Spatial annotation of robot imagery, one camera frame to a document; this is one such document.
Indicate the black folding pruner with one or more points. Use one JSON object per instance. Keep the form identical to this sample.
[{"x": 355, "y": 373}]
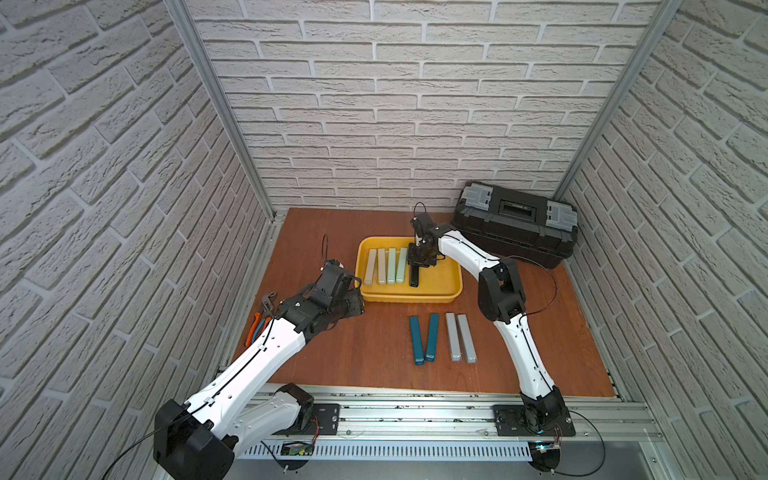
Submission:
[{"x": 414, "y": 279}]

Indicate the teal pruner right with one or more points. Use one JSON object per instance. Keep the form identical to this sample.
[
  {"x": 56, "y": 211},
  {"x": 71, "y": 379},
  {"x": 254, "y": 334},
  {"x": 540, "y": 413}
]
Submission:
[{"x": 432, "y": 337}]

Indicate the grey pruner right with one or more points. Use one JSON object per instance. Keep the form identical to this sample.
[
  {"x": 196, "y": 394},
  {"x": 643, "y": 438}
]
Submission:
[{"x": 467, "y": 340}]

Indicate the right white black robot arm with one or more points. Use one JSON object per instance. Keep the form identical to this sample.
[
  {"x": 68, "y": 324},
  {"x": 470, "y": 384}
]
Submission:
[{"x": 501, "y": 299}]

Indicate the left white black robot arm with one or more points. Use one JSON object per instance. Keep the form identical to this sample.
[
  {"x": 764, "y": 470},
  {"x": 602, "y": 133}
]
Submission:
[{"x": 201, "y": 437}]

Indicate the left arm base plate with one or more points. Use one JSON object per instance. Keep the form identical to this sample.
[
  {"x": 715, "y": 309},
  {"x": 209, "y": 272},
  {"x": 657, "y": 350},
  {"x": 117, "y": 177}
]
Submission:
[{"x": 322, "y": 419}]

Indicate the grey pruner left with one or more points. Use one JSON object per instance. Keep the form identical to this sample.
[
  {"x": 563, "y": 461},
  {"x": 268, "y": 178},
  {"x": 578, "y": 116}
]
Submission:
[{"x": 453, "y": 336}]

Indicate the yellow plastic tray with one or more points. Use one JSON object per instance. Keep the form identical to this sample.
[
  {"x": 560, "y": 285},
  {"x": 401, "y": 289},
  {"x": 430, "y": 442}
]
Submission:
[{"x": 438, "y": 284}]

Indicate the grey pruner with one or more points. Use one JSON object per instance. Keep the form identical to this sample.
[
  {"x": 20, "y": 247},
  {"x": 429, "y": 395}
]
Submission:
[
  {"x": 453, "y": 336},
  {"x": 467, "y": 340}
]

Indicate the left aluminium corner post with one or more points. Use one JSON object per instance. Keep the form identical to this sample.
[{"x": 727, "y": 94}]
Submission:
[{"x": 196, "y": 48}]

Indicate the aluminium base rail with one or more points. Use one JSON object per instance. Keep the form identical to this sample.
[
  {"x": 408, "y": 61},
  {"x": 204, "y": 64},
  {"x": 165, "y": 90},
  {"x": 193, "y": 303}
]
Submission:
[{"x": 444, "y": 426}]

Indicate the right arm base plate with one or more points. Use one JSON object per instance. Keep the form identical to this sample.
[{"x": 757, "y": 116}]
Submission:
[{"x": 519, "y": 420}]

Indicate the right aluminium corner post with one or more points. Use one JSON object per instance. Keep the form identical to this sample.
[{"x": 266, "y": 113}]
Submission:
[{"x": 659, "y": 23}]

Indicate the black plastic toolbox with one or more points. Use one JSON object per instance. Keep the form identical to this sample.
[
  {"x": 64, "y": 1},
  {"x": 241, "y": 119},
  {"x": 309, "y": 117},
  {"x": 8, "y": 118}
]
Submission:
[{"x": 509, "y": 222}]

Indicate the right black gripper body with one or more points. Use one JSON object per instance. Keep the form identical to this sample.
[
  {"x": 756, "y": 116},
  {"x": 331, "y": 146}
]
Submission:
[{"x": 418, "y": 254}]

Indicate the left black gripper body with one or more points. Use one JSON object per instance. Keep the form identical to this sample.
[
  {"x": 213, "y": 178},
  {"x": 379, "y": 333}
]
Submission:
[{"x": 347, "y": 301}]

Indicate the aluminium corner post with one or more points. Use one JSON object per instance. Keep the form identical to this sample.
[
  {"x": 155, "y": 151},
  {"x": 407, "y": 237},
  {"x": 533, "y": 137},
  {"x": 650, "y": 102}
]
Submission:
[
  {"x": 196, "y": 48},
  {"x": 659, "y": 23}
]

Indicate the orange handled pliers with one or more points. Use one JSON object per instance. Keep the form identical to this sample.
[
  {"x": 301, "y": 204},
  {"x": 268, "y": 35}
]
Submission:
[{"x": 261, "y": 318}]

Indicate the teal pruner left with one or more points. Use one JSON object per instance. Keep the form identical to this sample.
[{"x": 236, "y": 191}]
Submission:
[{"x": 418, "y": 351}]

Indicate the teal pruner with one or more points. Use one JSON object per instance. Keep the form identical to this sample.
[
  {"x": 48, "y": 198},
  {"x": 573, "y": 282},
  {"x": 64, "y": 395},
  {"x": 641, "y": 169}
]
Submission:
[
  {"x": 432, "y": 337},
  {"x": 418, "y": 351}
]

